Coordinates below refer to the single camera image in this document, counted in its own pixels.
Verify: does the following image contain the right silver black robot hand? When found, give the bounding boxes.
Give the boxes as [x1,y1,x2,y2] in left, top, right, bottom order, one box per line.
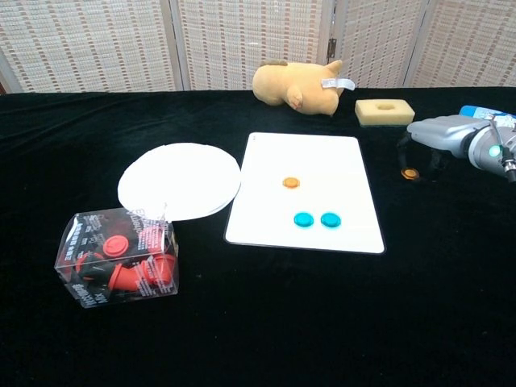
[396,114,485,182]

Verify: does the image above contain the clear plastic packaging box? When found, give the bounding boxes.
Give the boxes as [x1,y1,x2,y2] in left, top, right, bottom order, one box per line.
[53,206,181,310]

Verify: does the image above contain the black velvet tablecloth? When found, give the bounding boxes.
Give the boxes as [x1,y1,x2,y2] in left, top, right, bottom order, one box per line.
[0,85,516,387]

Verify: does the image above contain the white rectangular board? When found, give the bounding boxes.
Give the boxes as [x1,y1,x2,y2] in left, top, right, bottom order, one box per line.
[223,131,387,255]

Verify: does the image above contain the yellow plush toy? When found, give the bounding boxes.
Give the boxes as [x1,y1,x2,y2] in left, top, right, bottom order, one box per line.
[252,59,356,118]

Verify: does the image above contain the white round paper stack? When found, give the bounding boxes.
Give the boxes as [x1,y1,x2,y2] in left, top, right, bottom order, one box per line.
[117,142,242,223]

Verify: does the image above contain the woven folding screen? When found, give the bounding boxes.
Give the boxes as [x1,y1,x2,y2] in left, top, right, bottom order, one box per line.
[0,0,516,94]

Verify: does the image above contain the teal disc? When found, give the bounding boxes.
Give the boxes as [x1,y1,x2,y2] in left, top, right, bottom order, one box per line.
[292,211,315,230]
[320,211,343,230]

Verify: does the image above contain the yellow sponge with hole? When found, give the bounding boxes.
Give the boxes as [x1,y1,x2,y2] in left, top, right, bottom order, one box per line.
[354,99,416,129]

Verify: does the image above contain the red black rubber stoppers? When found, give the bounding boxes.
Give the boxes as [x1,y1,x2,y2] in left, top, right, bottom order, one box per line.
[74,235,178,292]

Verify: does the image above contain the blue cartoon print box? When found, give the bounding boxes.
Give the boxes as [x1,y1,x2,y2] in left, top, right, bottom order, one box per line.
[459,105,516,132]

